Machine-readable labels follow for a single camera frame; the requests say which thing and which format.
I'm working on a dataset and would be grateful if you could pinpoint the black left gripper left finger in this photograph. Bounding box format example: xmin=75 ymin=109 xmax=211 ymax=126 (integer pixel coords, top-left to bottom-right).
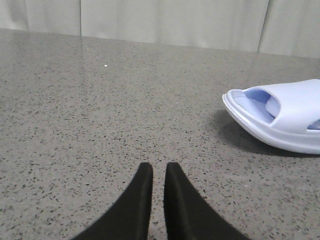
xmin=74 ymin=162 xmax=153 ymax=240

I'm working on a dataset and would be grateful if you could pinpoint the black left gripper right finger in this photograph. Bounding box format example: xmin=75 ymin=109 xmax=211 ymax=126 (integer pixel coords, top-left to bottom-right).
xmin=164 ymin=162 xmax=248 ymax=240

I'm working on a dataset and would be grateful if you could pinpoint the light blue slipper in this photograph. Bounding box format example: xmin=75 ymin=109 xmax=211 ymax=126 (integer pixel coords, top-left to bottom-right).
xmin=235 ymin=86 xmax=320 ymax=134
xmin=222 ymin=79 xmax=320 ymax=155

